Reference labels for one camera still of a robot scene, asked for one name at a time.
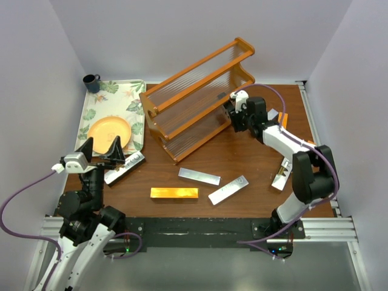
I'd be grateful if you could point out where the dark blue mug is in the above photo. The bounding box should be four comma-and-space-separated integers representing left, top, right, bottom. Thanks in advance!
82, 74, 101, 94

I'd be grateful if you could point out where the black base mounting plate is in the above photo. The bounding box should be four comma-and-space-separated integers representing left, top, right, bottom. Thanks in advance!
102, 216, 306, 258

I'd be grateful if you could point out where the orange toothpaste box front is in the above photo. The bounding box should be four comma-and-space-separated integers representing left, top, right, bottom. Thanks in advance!
150, 187, 199, 199

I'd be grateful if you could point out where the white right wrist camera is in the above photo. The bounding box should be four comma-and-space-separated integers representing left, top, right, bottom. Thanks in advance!
230, 90, 249, 112

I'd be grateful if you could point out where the orange plate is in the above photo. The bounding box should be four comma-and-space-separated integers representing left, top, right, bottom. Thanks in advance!
87, 116, 132, 154

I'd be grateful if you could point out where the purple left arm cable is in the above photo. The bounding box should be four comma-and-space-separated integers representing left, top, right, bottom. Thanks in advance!
0, 169, 143, 291

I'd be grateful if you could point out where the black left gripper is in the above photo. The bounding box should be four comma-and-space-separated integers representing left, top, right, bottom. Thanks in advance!
75, 135, 124, 209

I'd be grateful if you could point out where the silver R&O charcoal toothpaste box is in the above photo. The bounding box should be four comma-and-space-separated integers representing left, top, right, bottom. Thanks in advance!
271, 158, 292, 191

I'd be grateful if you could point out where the silver toothpaste box tilted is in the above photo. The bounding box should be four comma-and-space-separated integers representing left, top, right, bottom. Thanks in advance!
208, 175, 249, 205

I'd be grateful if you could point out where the floral serving tray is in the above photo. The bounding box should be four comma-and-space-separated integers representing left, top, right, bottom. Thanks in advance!
75, 79, 147, 155

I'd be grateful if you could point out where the wooden three-tier shelf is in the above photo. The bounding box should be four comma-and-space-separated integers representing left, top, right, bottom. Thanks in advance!
140, 38, 255, 164

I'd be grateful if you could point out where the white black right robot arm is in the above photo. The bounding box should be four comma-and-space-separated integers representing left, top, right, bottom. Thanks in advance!
224, 91, 340, 238

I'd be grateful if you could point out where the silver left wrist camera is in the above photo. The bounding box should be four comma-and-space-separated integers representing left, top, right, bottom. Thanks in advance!
51, 152, 89, 174

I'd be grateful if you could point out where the aluminium table edge rail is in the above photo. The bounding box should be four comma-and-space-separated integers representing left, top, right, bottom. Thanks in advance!
296, 81, 342, 218

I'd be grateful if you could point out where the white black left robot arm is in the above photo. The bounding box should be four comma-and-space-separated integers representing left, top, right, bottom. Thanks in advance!
36, 136, 125, 290

